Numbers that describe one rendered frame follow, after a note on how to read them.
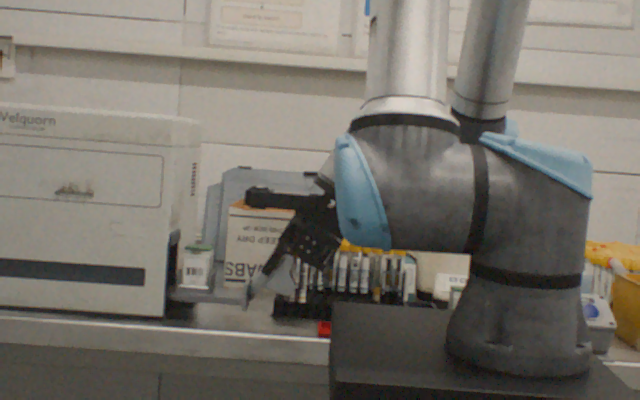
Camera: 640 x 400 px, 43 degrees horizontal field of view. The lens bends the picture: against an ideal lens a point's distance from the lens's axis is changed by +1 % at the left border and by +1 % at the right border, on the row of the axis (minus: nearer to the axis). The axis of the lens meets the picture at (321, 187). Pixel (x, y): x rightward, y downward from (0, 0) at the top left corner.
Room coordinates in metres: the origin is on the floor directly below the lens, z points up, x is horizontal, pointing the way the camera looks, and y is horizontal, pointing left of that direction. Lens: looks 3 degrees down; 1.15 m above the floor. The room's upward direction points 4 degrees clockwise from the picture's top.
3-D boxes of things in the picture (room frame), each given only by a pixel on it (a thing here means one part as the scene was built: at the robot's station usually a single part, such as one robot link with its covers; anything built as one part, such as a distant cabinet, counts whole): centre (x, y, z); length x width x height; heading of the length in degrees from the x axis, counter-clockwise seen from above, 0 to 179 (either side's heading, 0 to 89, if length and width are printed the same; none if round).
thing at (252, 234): (1.61, 0.05, 0.95); 0.29 x 0.25 x 0.15; 0
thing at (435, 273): (1.55, -0.32, 0.94); 0.30 x 0.24 x 0.12; 171
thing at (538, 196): (0.86, -0.21, 1.11); 0.13 x 0.12 x 0.14; 92
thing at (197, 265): (1.22, 0.18, 0.95); 0.05 x 0.04 x 0.06; 0
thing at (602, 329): (1.20, -0.40, 0.92); 0.13 x 0.07 x 0.08; 0
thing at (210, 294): (1.22, 0.20, 0.92); 0.21 x 0.07 x 0.05; 90
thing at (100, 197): (1.31, 0.34, 1.03); 0.31 x 0.27 x 0.30; 90
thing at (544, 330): (0.86, -0.22, 0.99); 0.15 x 0.15 x 0.10
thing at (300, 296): (1.31, -0.02, 0.93); 0.17 x 0.09 x 0.11; 88
